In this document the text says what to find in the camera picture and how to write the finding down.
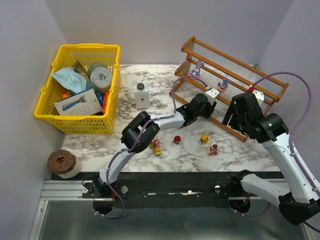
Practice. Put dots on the red cap toy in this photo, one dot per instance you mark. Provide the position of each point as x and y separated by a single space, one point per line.
176 140

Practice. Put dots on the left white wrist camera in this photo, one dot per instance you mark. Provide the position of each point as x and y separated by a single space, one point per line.
212 95

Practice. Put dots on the yellow plastic basket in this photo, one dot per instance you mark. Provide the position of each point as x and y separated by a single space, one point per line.
52 91

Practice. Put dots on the purple bunny orange cup toy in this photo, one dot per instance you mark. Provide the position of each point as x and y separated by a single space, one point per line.
223 85

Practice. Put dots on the white bottle black cap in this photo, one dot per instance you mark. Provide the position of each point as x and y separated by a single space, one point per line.
142 96

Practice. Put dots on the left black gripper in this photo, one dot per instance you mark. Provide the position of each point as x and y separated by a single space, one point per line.
210 107

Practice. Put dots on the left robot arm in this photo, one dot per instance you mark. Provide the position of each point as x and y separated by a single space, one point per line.
139 133

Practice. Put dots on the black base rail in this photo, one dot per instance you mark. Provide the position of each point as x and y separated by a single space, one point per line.
166 190

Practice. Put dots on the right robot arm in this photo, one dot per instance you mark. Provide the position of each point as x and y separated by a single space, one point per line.
299 201

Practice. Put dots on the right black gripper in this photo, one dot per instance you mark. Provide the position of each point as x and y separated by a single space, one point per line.
236 110

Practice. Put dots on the razor package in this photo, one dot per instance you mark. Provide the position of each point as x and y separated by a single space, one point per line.
84 103

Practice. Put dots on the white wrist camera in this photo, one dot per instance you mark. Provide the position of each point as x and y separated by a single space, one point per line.
258 94
212 95

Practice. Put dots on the brown tape roll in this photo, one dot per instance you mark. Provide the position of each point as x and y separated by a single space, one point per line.
64 164

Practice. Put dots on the grey roll in basket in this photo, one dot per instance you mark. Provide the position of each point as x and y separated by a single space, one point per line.
101 80

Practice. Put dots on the purple bunny pink base toy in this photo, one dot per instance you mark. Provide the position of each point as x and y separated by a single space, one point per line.
195 71

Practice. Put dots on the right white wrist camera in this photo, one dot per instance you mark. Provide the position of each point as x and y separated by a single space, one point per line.
258 94

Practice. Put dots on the red white figure toy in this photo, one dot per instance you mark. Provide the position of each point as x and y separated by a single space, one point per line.
213 150

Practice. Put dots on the yellow duck toy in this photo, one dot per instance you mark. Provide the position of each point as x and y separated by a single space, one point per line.
204 139

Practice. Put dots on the green round container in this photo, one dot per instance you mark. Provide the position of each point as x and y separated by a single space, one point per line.
94 66

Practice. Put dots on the small yellow blue toy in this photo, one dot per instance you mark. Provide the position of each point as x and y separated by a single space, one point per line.
158 152

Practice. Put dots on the blue pouch package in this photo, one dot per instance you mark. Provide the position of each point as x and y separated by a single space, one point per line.
71 80

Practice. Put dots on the orange box in basket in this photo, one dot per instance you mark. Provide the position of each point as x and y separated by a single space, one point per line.
105 102

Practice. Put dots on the wooden tiered shelf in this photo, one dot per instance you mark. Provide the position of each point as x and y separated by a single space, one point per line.
217 66

